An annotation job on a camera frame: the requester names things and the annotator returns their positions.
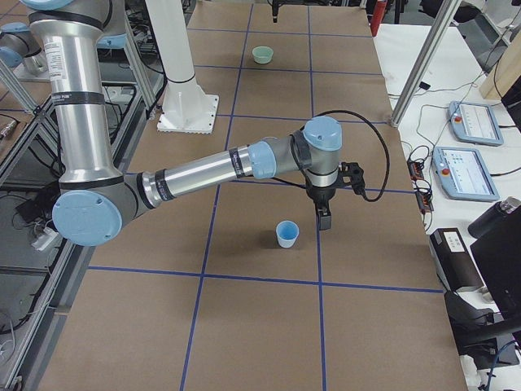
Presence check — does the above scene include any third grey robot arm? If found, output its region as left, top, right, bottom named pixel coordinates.
left=1, top=22, right=50, bottom=81

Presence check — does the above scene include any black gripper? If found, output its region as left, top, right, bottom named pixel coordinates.
left=306, top=185, right=336, bottom=231
left=271, top=0, right=284, bottom=22

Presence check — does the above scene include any aluminium frame post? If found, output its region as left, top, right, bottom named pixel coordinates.
left=389, top=0, right=462, bottom=128

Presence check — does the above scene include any black camera cable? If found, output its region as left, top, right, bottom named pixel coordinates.
left=268, top=109, right=390, bottom=203

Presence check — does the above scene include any near blue teach pendant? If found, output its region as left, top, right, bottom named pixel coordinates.
left=432, top=147, right=500, bottom=202

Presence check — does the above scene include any white central pedestal column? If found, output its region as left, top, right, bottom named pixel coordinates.
left=146, top=0, right=219, bottom=134

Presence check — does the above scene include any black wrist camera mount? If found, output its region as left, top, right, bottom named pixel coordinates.
left=336, top=162, right=366, bottom=196

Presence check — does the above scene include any blue teach pendant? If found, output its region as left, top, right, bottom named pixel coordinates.
left=449, top=101, right=504, bottom=147
left=432, top=147, right=500, bottom=202

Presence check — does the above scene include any black computer monitor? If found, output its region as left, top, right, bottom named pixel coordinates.
left=471, top=208, right=520, bottom=318

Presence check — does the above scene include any black box with label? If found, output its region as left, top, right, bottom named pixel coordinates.
left=429, top=228, right=484, bottom=292

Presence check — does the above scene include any far blue teach pendant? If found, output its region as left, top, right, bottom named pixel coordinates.
left=449, top=101, right=504, bottom=147

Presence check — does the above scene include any red cylinder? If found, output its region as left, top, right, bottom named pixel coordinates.
left=370, top=0, right=387, bottom=37

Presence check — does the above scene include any small black square device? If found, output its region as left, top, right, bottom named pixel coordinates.
left=419, top=81, right=431, bottom=90

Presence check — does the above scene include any mint green bowl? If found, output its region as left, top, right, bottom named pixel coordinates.
left=252, top=46, right=274, bottom=64

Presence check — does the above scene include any aluminium side frame rail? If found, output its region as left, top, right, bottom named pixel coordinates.
left=1, top=42, right=163, bottom=390

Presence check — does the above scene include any light blue plastic cup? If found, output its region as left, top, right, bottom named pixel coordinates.
left=275, top=220, right=300, bottom=248

